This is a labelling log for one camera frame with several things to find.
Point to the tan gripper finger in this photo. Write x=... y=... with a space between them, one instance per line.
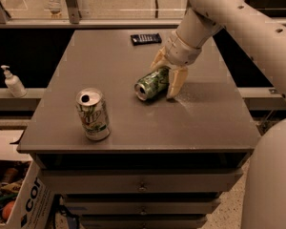
x=160 y=60
x=177 y=78

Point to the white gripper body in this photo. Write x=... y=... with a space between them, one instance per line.
x=181 y=53

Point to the green soda can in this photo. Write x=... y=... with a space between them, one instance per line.
x=152 y=84

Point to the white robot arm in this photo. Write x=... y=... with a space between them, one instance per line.
x=264 y=40

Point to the dark rxbar blueberry wrapper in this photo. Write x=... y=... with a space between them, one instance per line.
x=145 y=39

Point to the white 7up can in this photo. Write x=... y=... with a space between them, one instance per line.
x=92 y=111

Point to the grey drawer cabinet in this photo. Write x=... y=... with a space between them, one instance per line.
x=165 y=162

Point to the white pump soap bottle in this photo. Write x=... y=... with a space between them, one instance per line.
x=13 y=82

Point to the white cardboard box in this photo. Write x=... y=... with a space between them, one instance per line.
x=20 y=181

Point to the orange ball in box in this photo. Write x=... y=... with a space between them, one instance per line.
x=7 y=210

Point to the metal railing frame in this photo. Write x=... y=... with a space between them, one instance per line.
x=91 y=14

